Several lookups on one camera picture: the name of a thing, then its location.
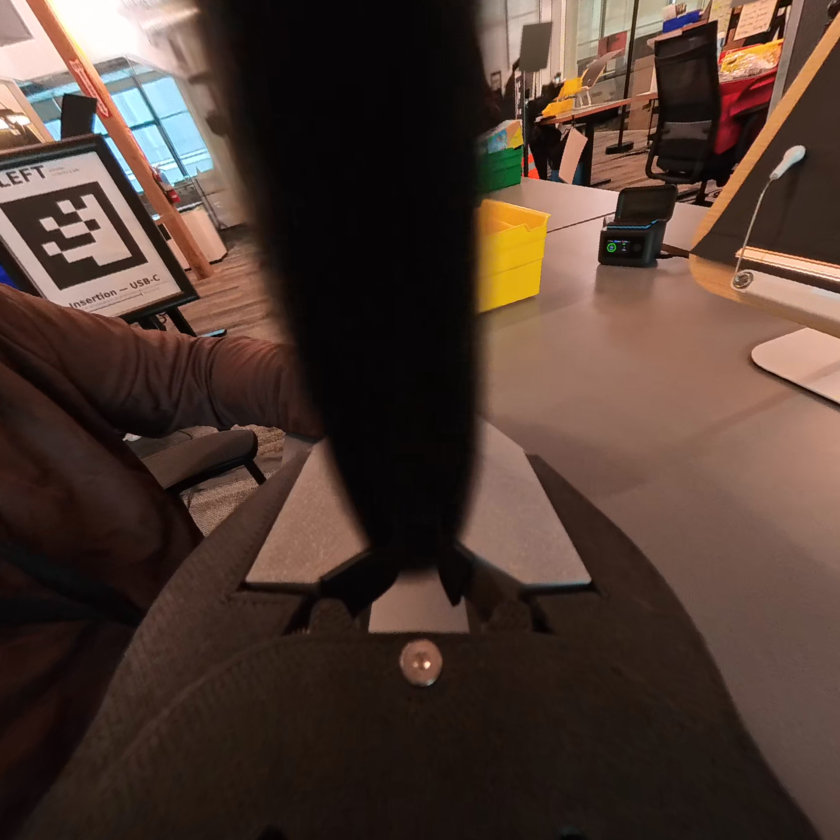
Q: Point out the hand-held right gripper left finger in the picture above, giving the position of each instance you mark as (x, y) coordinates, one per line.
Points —
(308, 525)

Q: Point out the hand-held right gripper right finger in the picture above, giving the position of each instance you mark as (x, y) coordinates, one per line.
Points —
(525, 518)

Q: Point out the black seat chair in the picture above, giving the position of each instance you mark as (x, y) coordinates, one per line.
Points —
(197, 459)

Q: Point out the green storage bin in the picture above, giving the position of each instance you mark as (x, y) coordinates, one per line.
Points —
(499, 170)

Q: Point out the red fire extinguisher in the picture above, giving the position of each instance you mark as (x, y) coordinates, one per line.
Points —
(167, 187)

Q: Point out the white paper sheet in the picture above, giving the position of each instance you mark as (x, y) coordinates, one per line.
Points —
(571, 154)

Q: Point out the person's torso brown top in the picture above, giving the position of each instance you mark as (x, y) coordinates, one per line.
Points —
(65, 558)

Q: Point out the black panel on stand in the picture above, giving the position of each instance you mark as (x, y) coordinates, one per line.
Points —
(537, 46)

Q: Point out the black charging case with screen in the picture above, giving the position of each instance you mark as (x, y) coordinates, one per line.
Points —
(633, 236)

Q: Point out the framed printed sign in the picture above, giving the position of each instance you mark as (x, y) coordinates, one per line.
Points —
(79, 229)

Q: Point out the black office chair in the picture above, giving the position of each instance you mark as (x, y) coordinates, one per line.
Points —
(686, 105)

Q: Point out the red table cloth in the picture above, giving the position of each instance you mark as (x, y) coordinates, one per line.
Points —
(748, 111)

